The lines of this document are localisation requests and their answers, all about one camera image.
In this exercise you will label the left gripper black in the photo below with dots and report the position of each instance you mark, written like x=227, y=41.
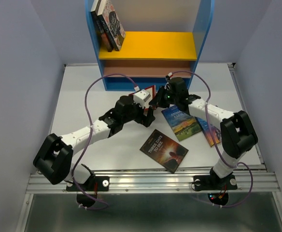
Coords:
x=141, y=118

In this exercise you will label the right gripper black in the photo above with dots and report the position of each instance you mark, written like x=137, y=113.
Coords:
x=157, y=102

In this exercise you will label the Three Days to See book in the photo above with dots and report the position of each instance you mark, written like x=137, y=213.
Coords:
x=165, y=151

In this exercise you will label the A Tale of Two Cities book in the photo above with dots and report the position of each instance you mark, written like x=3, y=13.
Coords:
x=99, y=27

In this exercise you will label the floral cover book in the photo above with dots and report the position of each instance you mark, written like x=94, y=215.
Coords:
x=111, y=24

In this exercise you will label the red white cover book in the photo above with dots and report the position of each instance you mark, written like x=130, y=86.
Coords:
x=150, y=89

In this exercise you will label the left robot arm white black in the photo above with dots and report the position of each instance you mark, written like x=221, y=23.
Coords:
x=54, y=157

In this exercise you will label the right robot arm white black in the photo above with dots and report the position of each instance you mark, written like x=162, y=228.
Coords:
x=237, y=133

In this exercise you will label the Animal Farm book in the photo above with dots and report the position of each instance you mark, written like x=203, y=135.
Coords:
x=182, y=124

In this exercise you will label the blue yellow wooden bookshelf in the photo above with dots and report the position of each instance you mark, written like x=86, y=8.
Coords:
x=147, y=56

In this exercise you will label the Jane Eyre book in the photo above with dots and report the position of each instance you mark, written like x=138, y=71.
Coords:
x=211, y=133

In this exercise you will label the aluminium mounting rail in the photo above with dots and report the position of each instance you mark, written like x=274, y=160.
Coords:
x=153, y=181

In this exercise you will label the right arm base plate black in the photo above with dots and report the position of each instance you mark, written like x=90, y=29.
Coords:
x=208, y=182

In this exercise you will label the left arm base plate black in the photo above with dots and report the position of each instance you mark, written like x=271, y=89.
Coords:
x=98, y=183

